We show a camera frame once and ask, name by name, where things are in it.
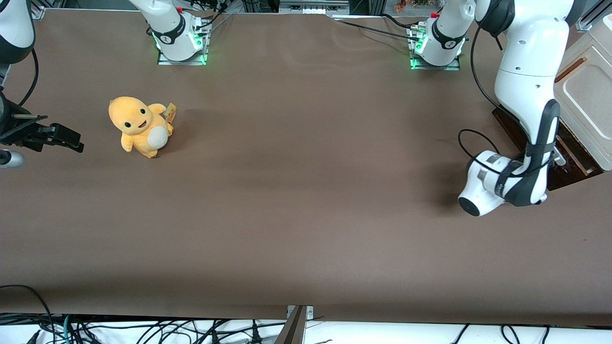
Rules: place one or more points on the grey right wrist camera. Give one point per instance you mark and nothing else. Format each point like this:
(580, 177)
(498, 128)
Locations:
(9, 159)

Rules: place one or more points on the grey metal equipment box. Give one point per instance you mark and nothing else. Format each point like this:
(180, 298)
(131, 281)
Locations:
(313, 7)

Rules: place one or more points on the aluminium frame profile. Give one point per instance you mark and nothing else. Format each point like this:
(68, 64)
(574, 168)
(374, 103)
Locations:
(37, 12)
(587, 23)

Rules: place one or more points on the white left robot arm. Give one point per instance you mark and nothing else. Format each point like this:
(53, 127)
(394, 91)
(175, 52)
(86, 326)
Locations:
(526, 86)

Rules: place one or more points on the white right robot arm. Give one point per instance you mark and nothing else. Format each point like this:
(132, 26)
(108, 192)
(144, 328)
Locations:
(167, 28)

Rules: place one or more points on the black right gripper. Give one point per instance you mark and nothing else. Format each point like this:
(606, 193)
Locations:
(19, 132)

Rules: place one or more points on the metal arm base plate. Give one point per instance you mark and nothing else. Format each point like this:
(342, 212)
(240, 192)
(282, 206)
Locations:
(165, 60)
(454, 67)

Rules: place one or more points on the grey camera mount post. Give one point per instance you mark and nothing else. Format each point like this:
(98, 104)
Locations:
(294, 329)

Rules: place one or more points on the yellow paper hang tag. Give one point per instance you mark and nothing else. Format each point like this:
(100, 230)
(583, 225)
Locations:
(170, 111)

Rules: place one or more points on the yellow plush toy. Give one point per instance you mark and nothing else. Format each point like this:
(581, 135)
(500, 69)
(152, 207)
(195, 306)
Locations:
(138, 124)

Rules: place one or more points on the brown table cover sheet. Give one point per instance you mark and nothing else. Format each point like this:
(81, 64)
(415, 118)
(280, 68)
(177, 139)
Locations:
(306, 191)

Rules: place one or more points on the silver mount bracket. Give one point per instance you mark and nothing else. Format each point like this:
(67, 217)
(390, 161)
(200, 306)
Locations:
(310, 311)

